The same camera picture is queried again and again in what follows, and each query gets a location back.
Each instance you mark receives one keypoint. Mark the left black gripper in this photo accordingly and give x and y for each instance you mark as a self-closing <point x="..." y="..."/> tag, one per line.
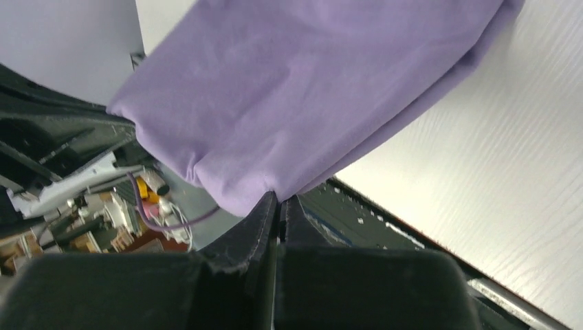
<point x="47" y="137"/>

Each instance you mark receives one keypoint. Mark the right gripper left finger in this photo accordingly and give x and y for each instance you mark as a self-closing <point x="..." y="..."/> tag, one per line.
<point x="227" y="285"/>

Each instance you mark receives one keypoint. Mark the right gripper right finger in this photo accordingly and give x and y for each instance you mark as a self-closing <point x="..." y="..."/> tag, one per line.
<point x="319" y="286"/>

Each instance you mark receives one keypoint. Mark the purple t shirt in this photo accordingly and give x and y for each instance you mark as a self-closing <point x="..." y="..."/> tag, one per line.
<point x="243" y="98"/>

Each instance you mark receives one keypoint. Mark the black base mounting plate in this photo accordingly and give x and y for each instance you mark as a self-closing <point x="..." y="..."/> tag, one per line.
<point x="351" y="221"/>

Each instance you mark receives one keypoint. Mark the aluminium frame rail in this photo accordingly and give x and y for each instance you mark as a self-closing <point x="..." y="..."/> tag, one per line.
<point x="514" y="305"/>

